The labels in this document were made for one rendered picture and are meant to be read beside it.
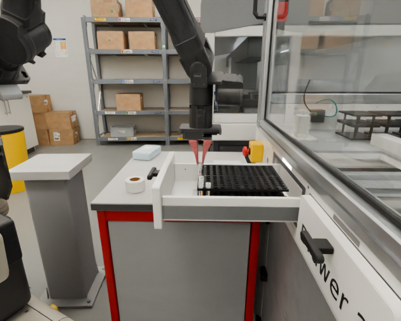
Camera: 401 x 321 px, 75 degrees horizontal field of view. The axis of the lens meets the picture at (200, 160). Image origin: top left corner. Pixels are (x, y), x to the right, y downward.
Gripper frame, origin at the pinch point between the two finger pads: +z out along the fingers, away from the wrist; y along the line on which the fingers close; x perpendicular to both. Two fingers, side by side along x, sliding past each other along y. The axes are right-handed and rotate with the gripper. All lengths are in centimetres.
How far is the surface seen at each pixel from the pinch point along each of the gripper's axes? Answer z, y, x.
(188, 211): 8.7, 2.3, 10.8
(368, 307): 4.3, -21.5, 39.9
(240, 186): 4.7, -10.2, 5.0
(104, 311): 96, 49, -36
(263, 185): 4.6, -16.1, 4.4
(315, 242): 3.1, -19.2, 29.1
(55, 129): 79, 258, -370
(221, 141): 17, -10, -84
